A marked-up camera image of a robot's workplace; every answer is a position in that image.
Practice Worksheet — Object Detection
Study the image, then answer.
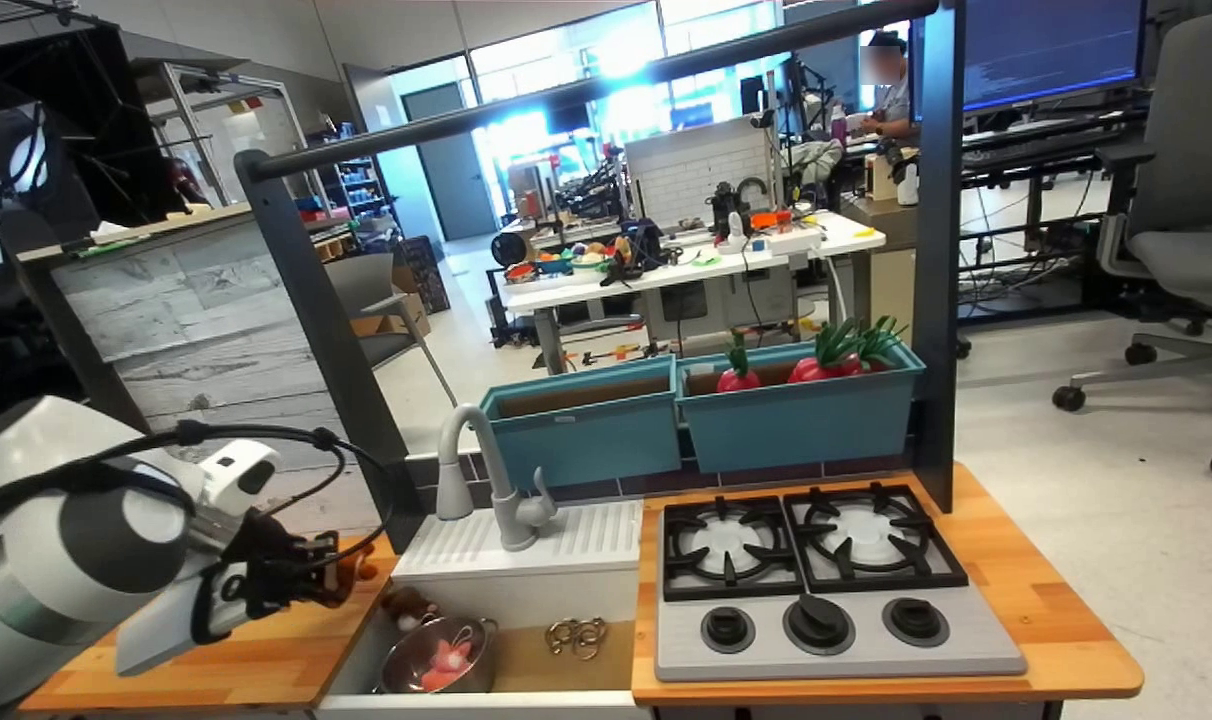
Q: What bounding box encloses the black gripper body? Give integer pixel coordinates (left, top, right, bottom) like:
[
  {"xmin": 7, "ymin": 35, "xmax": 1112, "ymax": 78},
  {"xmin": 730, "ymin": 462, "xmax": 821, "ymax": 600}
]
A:
[{"xmin": 190, "ymin": 531, "xmax": 309, "ymax": 649}]

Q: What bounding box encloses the pink soft toy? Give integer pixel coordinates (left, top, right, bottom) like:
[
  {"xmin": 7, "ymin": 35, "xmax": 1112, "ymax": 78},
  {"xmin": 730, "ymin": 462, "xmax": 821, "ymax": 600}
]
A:
[{"xmin": 407, "ymin": 619, "xmax": 493, "ymax": 688}]

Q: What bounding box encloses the wooden butcher block counter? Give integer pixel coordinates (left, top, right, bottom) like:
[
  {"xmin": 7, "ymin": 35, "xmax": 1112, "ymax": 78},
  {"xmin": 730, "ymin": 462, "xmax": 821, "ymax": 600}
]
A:
[{"xmin": 11, "ymin": 535, "xmax": 400, "ymax": 720}]

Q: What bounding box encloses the grey toy faucet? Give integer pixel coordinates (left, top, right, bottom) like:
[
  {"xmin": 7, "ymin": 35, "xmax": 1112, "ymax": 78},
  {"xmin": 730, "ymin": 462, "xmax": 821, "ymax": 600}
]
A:
[{"xmin": 431, "ymin": 405, "xmax": 566, "ymax": 555}]

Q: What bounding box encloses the white toy sink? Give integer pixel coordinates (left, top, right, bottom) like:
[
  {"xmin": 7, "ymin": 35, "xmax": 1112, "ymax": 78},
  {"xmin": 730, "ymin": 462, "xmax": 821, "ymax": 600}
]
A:
[{"xmin": 311, "ymin": 497, "xmax": 651, "ymax": 720}]

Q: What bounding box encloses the cardboard box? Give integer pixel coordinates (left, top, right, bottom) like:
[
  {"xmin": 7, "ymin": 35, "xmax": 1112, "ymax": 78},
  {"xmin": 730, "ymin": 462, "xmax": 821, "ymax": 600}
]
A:
[{"xmin": 343, "ymin": 286, "xmax": 436, "ymax": 370}]

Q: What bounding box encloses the grey wood backdrop panel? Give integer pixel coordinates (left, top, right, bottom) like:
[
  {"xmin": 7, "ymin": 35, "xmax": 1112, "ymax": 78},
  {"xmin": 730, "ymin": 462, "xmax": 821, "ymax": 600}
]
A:
[{"xmin": 46, "ymin": 209, "xmax": 415, "ymax": 554}]

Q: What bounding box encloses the teal plastic planter box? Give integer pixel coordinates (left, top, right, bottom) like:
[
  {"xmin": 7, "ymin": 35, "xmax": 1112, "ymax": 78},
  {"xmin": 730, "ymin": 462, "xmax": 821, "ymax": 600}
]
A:
[
  {"xmin": 674, "ymin": 331, "xmax": 929, "ymax": 482},
  {"xmin": 477, "ymin": 352, "xmax": 687, "ymax": 497}
]

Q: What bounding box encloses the grey door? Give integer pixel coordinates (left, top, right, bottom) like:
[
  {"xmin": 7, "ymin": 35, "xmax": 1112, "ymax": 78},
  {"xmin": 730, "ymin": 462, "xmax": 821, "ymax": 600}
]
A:
[{"xmin": 398, "ymin": 78, "xmax": 505, "ymax": 250}]

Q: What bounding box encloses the black stove knob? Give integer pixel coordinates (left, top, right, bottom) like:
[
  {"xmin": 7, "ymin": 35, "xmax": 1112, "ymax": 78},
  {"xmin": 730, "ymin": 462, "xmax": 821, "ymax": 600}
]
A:
[
  {"xmin": 879, "ymin": 596, "xmax": 954, "ymax": 651},
  {"xmin": 779, "ymin": 592, "xmax": 858, "ymax": 660},
  {"xmin": 697, "ymin": 606, "xmax": 761, "ymax": 660}
]

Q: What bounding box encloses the black burner grate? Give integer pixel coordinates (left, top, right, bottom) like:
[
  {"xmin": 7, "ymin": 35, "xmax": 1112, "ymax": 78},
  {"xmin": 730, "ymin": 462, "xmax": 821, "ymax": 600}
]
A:
[
  {"xmin": 657, "ymin": 491, "xmax": 809, "ymax": 606},
  {"xmin": 778, "ymin": 482, "xmax": 971, "ymax": 596}
]

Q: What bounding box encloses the grey toy stove plate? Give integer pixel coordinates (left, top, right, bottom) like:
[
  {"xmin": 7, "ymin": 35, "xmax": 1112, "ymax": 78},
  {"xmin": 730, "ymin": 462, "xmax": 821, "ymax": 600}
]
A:
[{"xmin": 650, "ymin": 482, "xmax": 1032, "ymax": 688}]

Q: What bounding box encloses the small red toy radish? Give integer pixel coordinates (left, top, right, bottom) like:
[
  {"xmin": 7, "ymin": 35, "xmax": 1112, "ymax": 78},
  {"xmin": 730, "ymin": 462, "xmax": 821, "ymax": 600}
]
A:
[{"xmin": 712, "ymin": 330, "xmax": 769, "ymax": 397}]

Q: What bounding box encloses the white work table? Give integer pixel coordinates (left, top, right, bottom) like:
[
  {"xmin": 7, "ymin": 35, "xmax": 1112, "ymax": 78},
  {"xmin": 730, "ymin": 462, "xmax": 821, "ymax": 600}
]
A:
[{"xmin": 502, "ymin": 203, "xmax": 891, "ymax": 381}]

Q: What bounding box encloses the black equipment rack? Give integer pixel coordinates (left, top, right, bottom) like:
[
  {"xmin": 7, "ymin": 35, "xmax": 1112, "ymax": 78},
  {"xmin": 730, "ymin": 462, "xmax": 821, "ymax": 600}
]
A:
[{"xmin": 0, "ymin": 18, "xmax": 190, "ymax": 274}]

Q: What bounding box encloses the large red toy radish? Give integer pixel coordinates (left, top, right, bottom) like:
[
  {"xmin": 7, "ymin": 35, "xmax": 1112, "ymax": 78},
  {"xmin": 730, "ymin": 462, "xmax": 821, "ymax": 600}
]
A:
[{"xmin": 786, "ymin": 315, "xmax": 866, "ymax": 389}]

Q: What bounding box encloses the white perforated panel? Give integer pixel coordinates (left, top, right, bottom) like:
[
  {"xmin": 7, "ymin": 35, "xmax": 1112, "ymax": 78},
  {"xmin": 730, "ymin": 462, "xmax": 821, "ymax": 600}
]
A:
[{"xmin": 622, "ymin": 116, "xmax": 793, "ymax": 233}]

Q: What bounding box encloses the green leafy toy plant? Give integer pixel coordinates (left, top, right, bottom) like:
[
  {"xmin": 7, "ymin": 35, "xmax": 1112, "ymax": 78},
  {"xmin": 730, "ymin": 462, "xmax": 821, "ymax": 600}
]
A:
[{"xmin": 843, "ymin": 311, "xmax": 908, "ymax": 377}]

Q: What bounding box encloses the person in background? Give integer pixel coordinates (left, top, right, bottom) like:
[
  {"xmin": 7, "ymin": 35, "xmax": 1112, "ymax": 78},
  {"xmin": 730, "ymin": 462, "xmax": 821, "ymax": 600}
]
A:
[{"xmin": 839, "ymin": 28, "xmax": 925, "ymax": 153}]

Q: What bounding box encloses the toy kitchen stove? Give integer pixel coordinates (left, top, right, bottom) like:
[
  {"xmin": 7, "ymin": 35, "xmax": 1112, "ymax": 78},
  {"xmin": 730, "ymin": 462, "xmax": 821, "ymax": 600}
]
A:
[{"xmin": 628, "ymin": 463, "xmax": 1147, "ymax": 711}]

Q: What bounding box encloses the black office desk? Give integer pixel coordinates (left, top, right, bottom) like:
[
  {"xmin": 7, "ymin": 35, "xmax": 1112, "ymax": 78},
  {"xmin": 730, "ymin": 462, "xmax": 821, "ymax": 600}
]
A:
[{"xmin": 954, "ymin": 85, "xmax": 1156, "ymax": 330}]

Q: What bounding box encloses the blue monitor screen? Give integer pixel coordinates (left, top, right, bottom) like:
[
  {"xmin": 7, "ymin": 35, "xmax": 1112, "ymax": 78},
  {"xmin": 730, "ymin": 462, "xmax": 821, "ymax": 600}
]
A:
[{"xmin": 955, "ymin": 0, "xmax": 1152, "ymax": 122}]

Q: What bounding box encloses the grey office chair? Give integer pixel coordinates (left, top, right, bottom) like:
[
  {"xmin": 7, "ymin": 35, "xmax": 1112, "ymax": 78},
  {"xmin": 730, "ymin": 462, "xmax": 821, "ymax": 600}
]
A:
[{"xmin": 1050, "ymin": 5, "xmax": 1212, "ymax": 489}]

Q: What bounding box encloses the tangled metal wire piece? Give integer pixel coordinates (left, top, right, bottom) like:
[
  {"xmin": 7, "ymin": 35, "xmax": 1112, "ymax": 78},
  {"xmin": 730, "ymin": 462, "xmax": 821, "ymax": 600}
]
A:
[{"xmin": 541, "ymin": 615, "xmax": 617, "ymax": 666}]

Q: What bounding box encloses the black backdrop support post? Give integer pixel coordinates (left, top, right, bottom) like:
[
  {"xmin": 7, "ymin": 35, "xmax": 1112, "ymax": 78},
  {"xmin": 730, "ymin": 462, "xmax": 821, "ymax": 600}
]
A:
[{"xmin": 7, "ymin": 257, "xmax": 149, "ymax": 433}]

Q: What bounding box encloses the black metal kitchen frame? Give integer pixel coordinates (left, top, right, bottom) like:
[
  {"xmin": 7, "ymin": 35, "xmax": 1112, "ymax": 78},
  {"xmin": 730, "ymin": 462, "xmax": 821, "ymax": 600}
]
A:
[{"xmin": 234, "ymin": 0, "xmax": 970, "ymax": 555}]

